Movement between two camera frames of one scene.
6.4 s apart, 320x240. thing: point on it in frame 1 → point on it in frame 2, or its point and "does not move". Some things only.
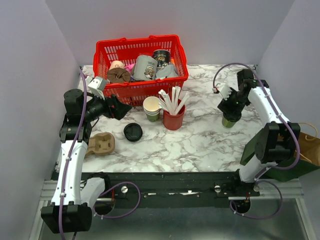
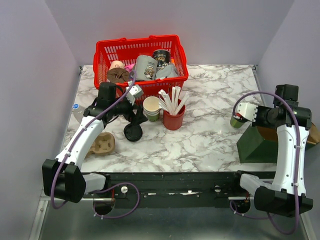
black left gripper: [119, 110] → [138, 118]
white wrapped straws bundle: [171, 104] does not move
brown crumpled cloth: [118, 75] does not move
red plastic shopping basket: [125, 50] does not move
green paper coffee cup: [227, 123] → [237, 123]
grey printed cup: [145, 68] does not move
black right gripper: [225, 105] → [257, 122]
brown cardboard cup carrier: [101, 144] does not move
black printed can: [162, 56] does not move
